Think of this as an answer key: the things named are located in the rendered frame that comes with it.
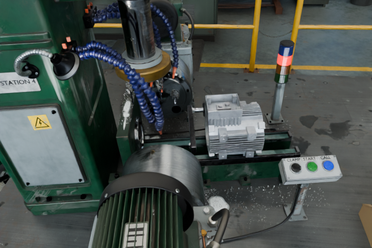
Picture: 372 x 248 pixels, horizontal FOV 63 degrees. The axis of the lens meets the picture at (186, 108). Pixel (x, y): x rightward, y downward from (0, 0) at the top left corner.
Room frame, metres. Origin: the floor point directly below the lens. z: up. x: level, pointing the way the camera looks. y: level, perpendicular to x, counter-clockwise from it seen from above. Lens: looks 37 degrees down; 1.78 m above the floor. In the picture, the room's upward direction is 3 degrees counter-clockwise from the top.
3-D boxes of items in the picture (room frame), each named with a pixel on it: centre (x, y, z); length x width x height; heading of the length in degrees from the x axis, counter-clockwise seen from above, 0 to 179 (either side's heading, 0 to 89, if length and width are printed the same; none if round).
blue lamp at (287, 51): (1.17, -0.45, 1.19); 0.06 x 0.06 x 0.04
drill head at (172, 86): (1.20, 0.09, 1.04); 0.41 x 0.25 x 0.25; 1
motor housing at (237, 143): (0.87, -0.17, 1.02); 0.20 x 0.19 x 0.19; 91
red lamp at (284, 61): (1.17, -0.45, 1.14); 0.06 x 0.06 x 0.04
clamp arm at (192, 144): (0.90, -0.02, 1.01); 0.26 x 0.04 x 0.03; 1
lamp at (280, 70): (1.17, -0.45, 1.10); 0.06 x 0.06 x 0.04
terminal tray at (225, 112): (0.87, -0.13, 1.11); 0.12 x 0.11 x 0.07; 91
